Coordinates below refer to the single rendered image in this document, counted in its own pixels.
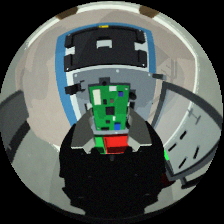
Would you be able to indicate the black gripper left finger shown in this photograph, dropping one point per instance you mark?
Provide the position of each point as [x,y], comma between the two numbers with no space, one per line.
[79,140]

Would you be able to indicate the green circuit board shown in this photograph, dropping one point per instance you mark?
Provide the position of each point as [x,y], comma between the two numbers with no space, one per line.
[109,104]

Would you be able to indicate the red open-top bin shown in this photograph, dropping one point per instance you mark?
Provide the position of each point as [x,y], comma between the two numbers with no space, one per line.
[115,143]

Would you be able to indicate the green bin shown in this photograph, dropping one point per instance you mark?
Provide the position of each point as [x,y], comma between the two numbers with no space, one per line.
[99,143]

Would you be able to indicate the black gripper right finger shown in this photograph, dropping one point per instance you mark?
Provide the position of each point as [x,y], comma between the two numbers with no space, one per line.
[142,137]

